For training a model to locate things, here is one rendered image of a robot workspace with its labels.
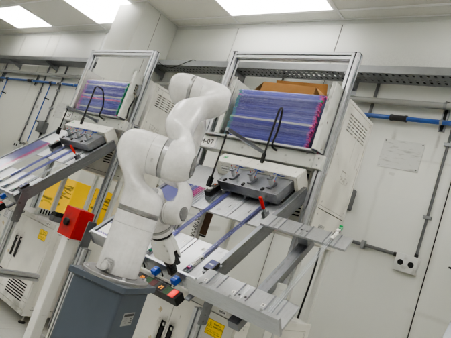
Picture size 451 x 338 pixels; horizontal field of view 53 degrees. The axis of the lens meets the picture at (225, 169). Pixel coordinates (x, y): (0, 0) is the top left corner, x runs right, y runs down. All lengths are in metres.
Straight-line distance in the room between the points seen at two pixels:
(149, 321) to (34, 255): 1.09
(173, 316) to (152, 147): 1.03
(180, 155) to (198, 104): 0.28
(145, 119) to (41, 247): 1.06
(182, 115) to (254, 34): 3.44
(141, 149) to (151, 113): 1.92
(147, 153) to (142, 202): 0.14
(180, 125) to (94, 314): 0.58
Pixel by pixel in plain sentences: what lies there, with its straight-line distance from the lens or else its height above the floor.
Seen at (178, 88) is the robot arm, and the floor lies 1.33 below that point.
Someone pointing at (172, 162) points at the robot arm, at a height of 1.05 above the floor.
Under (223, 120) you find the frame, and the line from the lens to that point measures 2.41.
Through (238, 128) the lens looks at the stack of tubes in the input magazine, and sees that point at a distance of 2.34.
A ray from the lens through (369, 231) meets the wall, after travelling 3.50.
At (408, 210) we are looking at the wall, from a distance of 3.45.
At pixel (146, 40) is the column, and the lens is 5.37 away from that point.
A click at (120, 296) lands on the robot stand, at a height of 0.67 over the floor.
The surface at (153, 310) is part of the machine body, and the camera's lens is 2.23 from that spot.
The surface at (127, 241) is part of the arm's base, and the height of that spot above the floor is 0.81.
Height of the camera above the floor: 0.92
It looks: 7 degrees up
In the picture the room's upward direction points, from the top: 19 degrees clockwise
